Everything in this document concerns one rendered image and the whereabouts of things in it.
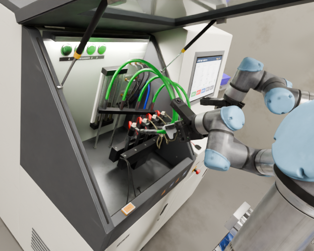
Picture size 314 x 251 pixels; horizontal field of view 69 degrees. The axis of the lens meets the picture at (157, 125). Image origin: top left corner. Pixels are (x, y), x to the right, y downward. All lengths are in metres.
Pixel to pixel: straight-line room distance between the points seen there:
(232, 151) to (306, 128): 0.37
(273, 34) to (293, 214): 3.26
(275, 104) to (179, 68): 0.66
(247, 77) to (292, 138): 0.54
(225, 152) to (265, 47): 2.97
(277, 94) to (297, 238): 0.45
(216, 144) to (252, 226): 0.31
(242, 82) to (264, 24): 2.76
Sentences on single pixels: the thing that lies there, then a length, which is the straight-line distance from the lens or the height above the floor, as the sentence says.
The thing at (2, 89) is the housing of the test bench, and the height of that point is 1.12.
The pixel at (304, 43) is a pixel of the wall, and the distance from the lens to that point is 3.46.
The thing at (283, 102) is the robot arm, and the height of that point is 1.55.
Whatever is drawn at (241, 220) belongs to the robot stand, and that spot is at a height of 0.99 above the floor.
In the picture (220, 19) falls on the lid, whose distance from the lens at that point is 1.16.
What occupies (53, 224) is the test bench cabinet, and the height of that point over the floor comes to 0.65.
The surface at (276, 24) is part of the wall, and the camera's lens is 3.57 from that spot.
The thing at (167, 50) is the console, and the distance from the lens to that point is 1.33.
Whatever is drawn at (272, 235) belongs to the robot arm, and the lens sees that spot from 0.42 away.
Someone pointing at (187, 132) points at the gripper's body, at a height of 1.30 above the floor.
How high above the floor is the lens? 1.72
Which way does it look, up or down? 31 degrees down
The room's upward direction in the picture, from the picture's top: 22 degrees clockwise
